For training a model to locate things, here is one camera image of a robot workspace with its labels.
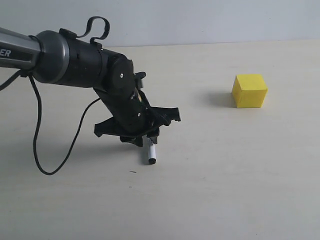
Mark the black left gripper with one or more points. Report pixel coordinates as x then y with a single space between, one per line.
132 119

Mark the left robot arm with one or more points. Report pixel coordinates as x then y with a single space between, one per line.
62 58

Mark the yellow foam cube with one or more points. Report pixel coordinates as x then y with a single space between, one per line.
249 90

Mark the black and white marker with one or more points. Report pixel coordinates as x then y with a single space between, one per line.
152 157

